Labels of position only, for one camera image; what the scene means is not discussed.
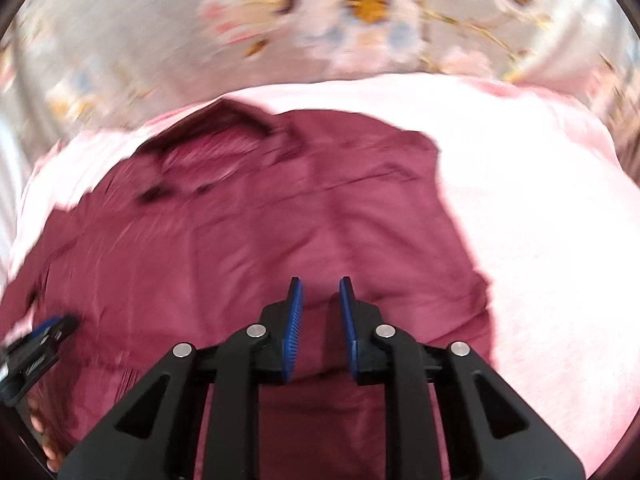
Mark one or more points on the grey floral quilt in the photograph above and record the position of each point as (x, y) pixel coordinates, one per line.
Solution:
(150, 35)

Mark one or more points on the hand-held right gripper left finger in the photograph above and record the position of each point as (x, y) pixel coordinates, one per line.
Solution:
(292, 330)

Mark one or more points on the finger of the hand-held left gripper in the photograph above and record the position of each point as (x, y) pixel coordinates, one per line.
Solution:
(52, 325)

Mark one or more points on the maroon quilted jacket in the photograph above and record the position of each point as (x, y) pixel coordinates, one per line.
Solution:
(250, 210)

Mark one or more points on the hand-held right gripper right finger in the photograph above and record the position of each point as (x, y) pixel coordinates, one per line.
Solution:
(348, 330)

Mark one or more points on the person's left hand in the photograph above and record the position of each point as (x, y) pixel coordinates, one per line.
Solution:
(42, 430)

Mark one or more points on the pink printed blanket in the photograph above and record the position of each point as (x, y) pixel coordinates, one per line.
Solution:
(530, 210)

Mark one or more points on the white satin sheet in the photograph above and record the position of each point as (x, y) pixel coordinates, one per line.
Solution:
(9, 185)

